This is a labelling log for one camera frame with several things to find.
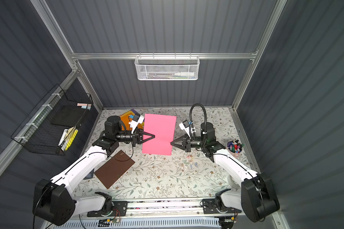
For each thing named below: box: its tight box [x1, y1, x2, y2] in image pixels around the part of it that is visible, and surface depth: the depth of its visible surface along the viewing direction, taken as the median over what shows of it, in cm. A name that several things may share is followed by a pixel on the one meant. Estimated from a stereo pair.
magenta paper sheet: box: [141, 113, 177, 157], surface depth 70 cm
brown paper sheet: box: [94, 149, 136, 190], surface depth 86 cm
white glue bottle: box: [174, 71, 195, 77], surface depth 92 cm
